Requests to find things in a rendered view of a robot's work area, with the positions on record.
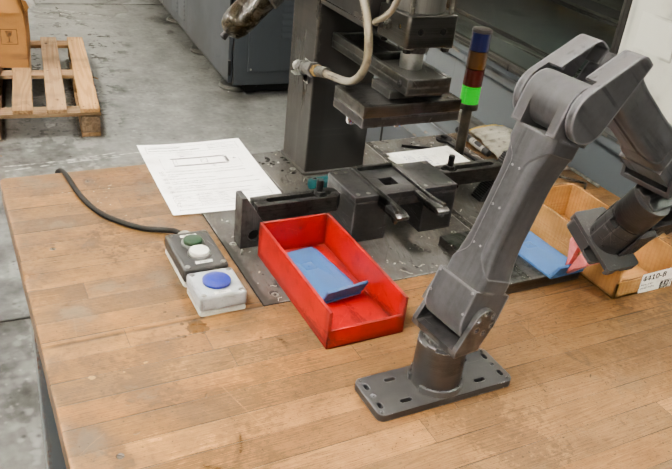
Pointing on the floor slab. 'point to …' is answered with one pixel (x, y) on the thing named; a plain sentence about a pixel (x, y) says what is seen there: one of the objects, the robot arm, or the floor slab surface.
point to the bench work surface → (307, 358)
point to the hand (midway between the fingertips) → (571, 267)
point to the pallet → (83, 84)
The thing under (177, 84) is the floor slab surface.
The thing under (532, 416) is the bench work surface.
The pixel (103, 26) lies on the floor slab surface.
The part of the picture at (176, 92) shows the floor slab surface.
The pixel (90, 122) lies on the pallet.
